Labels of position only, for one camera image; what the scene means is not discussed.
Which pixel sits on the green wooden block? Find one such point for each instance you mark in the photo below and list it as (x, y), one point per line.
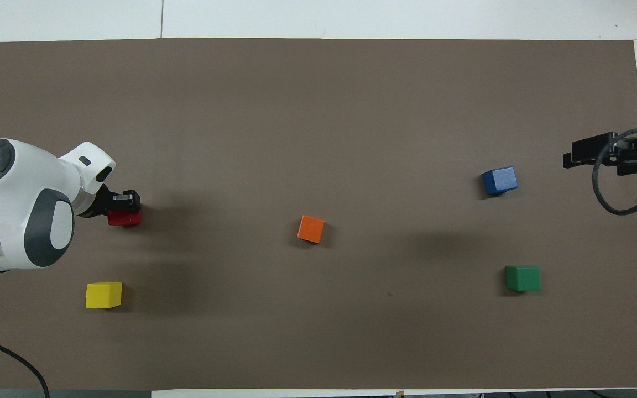
(523, 278)

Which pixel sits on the orange wooden block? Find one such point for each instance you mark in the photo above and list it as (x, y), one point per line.
(311, 229)

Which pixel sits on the blue wooden block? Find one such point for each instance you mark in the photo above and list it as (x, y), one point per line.
(500, 180)

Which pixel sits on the yellow wooden block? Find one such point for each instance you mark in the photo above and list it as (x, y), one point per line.
(103, 295)

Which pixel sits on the red wooden block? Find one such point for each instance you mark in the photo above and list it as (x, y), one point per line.
(126, 219)

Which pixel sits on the brown table mat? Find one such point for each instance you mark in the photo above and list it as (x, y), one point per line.
(318, 110)

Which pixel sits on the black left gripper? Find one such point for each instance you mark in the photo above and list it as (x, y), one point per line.
(102, 202)

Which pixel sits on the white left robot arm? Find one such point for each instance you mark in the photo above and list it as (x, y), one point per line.
(20, 210)

